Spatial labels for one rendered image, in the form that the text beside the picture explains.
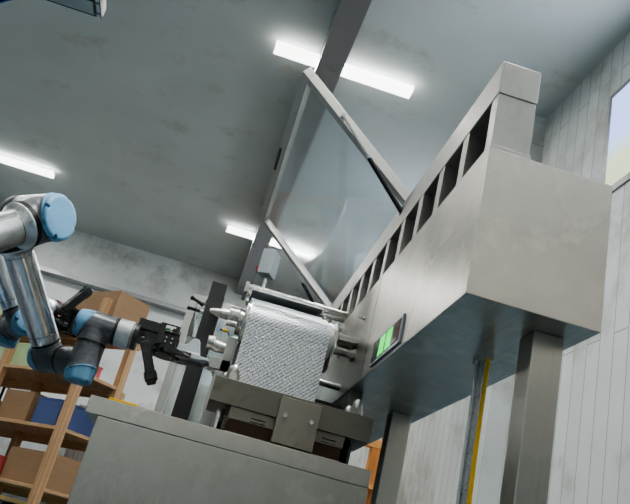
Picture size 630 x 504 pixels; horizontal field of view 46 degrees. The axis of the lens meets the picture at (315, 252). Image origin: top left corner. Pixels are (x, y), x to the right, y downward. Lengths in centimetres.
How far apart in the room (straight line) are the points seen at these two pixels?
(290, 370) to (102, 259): 969
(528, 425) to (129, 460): 86
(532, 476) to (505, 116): 67
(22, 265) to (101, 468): 58
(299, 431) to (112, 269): 988
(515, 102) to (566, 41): 437
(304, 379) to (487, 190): 88
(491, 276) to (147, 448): 85
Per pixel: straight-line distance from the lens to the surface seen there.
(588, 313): 138
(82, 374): 198
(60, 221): 186
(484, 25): 581
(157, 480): 171
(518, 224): 138
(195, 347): 199
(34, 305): 203
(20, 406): 785
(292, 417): 179
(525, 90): 154
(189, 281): 1150
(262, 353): 203
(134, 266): 1156
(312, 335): 207
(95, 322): 201
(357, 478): 176
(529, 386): 137
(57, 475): 728
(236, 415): 180
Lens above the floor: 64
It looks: 23 degrees up
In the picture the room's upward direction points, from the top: 14 degrees clockwise
